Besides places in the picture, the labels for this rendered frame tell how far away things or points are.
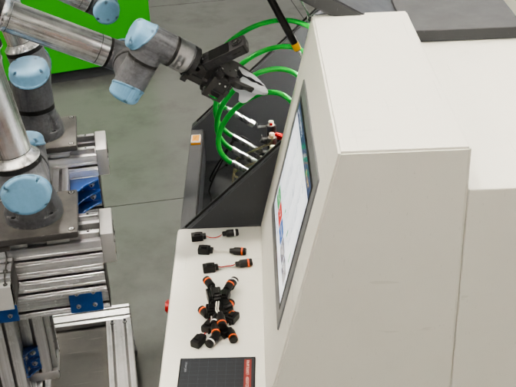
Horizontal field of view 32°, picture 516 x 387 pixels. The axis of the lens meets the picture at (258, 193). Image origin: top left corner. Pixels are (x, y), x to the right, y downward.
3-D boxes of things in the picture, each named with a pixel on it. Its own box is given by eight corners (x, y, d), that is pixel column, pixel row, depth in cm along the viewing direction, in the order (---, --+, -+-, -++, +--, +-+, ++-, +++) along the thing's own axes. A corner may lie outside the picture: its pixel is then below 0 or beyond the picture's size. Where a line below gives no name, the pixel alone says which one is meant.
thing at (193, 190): (194, 172, 306) (191, 129, 298) (207, 171, 306) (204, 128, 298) (183, 278, 252) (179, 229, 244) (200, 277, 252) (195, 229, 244)
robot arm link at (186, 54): (181, 31, 211) (182, 51, 205) (198, 39, 213) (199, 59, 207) (165, 54, 215) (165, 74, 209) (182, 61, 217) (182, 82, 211)
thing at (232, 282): (195, 288, 215) (193, 269, 213) (239, 286, 215) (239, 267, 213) (190, 350, 196) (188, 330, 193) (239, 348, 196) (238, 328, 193)
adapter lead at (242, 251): (197, 255, 228) (196, 247, 227) (199, 249, 230) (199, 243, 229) (245, 257, 226) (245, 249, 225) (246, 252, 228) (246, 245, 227)
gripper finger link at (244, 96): (256, 105, 223) (225, 90, 219) (270, 89, 220) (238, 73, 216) (257, 114, 221) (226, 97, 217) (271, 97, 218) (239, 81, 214)
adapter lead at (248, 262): (203, 274, 220) (203, 267, 219) (202, 269, 222) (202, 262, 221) (253, 267, 222) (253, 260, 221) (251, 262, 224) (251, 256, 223)
